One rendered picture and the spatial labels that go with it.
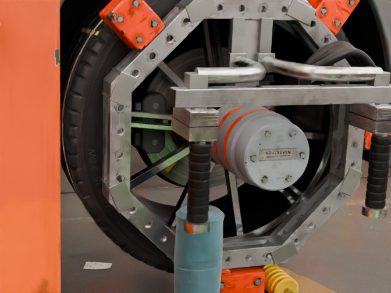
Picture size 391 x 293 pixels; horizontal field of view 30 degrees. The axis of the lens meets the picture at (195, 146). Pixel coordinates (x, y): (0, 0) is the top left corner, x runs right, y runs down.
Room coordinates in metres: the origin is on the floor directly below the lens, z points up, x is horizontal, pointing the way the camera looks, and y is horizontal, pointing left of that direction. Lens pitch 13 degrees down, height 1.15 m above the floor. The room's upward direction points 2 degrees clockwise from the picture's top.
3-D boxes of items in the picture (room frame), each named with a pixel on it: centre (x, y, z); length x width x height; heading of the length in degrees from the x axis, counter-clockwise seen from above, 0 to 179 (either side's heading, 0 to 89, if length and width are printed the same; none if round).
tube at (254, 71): (1.27, -0.04, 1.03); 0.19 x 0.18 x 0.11; 20
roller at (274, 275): (1.55, -0.16, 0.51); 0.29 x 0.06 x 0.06; 20
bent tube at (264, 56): (1.34, -0.22, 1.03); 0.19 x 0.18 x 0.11; 20
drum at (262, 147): (1.35, -0.11, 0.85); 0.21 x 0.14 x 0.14; 20
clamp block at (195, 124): (1.17, 0.00, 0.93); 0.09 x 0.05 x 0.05; 20
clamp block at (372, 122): (1.29, -0.32, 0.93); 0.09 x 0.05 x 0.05; 20
